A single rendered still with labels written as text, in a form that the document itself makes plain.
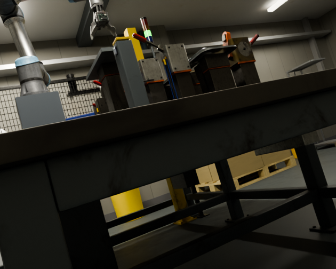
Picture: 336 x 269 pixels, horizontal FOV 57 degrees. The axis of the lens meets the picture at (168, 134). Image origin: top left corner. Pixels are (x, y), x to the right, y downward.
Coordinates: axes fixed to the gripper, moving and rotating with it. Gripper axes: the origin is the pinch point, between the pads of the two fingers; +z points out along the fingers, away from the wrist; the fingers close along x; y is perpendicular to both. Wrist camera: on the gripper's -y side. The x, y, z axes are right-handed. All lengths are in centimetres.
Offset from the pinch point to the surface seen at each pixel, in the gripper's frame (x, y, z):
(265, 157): 244, -182, 103
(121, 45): -10, 52, 28
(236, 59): 40, 60, 42
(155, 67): 10.8, 35.9, 32.6
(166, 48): 6, 61, 34
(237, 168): 189, -175, 107
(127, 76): -10, 52, 41
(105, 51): -13.3, 41.3, 24.7
